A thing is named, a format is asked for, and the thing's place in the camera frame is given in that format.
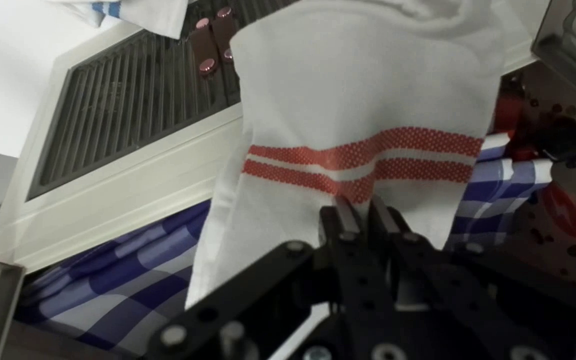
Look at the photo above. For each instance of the blue checkered cloth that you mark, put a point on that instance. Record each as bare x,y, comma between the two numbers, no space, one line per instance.
120,281

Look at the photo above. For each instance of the white three-compartment cabinet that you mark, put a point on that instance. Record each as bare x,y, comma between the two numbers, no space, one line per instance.
120,201

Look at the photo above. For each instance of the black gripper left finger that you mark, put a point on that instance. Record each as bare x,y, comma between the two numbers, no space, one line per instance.
345,266

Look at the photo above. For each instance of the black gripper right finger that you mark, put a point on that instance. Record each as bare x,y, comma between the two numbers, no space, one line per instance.
389,232

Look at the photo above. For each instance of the beige patterned fabric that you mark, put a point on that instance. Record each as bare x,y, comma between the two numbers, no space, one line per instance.
569,253

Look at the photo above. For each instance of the white towel blue stripes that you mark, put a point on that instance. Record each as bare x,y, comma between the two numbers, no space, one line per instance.
148,16

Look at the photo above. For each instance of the white towel red stripes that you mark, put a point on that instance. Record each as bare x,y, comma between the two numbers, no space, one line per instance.
368,86

